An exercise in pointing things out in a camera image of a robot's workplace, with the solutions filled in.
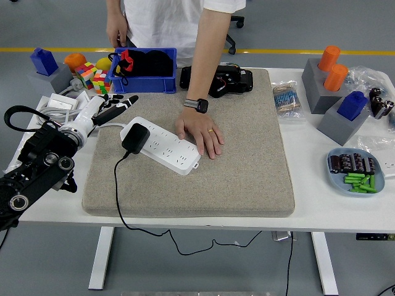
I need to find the person's torso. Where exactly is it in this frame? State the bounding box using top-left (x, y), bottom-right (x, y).
top-left (123, 0), bottom-right (247, 59)

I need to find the black plug with cord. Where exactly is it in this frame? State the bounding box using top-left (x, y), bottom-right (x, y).
top-left (113, 123), bottom-right (262, 256)

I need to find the black pouch with red trim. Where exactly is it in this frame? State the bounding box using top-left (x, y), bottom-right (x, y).
top-left (107, 49), bottom-right (174, 86)

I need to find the orange ball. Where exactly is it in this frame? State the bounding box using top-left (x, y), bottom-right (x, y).
top-left (64, 52), bottom-right (88, 74)

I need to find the orange cylinder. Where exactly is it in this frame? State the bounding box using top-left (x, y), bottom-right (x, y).
top-left (323, 64), bottom-right (349, 92)
top-left (318, 45), bottom-right (341, 72)

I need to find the white power strip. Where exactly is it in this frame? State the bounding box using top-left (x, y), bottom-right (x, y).
top-left (119, 116), bottom-right (201, 176)

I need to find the white table leg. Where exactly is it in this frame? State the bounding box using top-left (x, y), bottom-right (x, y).
top-left (310, 231), bottom-right (339, 296)
top-left (88, 226), bottom-right (115, 290)

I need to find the black mechanical module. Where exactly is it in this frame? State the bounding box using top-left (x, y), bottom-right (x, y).
top-left (179, 63), bottom-right (254, 99)

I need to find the metal bracket under table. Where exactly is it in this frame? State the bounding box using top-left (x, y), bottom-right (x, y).
top-left (271, 230), bottom-right (297, 242)

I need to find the black wrist watch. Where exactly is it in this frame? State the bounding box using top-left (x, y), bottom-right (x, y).
top-left (183, 97), bottom-right (209, 114)

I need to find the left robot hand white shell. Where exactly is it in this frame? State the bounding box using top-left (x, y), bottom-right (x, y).
top-left (63, 94), bottom-right (139, 138)

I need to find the person's left hand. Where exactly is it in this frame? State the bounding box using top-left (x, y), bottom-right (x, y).
top-left (175, 107), bottom-right (225, 160)

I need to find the white wall switch box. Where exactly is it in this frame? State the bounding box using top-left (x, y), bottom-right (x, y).
top-left (48, 93), bottom-right (80, 110)

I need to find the clear bag of resistors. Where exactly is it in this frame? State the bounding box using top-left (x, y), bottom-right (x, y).
top-left (270, 79), bottom-right (307, 120)

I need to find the black desk height controller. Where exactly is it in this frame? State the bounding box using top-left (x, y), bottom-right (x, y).
top-left (355, 233), bottom-right (395, 242)

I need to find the clear bag with white parts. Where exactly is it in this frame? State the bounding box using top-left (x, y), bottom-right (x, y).
top-left (356, 134), bottom-right (395, 179)

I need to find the light blue plate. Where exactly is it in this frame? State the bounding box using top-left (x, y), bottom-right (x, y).
top-left (326, 147), bottom-right (386, 198)

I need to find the blue plastic bin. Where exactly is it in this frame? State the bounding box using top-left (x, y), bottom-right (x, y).
top-left (110, 47), bottom-right (178, 94)

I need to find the grey coiled power cable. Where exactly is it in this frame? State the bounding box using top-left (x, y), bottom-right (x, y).
top-left (36, 104), bottom-right (127, 130)

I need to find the crumpled clear plastic bag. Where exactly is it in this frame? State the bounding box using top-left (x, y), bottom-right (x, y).
top-left (344, 65), bottom-right (391, 102)

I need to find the black office chair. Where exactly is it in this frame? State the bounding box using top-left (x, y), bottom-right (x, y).
top-left (223, 15), bottom-right (245, 56)

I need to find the person's right hand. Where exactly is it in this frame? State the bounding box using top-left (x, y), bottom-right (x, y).
top-left (106, 12), bottom-right (129, 49)

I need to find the large grey block holder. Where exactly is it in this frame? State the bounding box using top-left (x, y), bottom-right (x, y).
top-left (301, 57), bottom-right (351, 115)

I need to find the black hanging cable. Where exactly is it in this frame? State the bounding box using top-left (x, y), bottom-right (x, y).
top-left (284, 231), bottom-right (294, 296)

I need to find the colourful puzzle cube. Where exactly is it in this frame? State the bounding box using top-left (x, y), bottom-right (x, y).
top-left (91, 69), bottom-right (112, 95)
top-left (74, 61), bottom-right (98, 90)

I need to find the yellow ball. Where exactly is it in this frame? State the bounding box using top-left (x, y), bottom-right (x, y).
top-left (95, 57), bottom-right (112, 71)

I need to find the grey-brown mat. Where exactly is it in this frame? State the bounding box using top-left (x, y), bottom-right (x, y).
top-left (81, 68), bottom-right (296, 218)

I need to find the blue plastic block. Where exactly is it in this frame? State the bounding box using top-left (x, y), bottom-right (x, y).
top-left (30, 47), bottom-right (59, 77)
top-left (336, 90), bottom-right (369, 121)

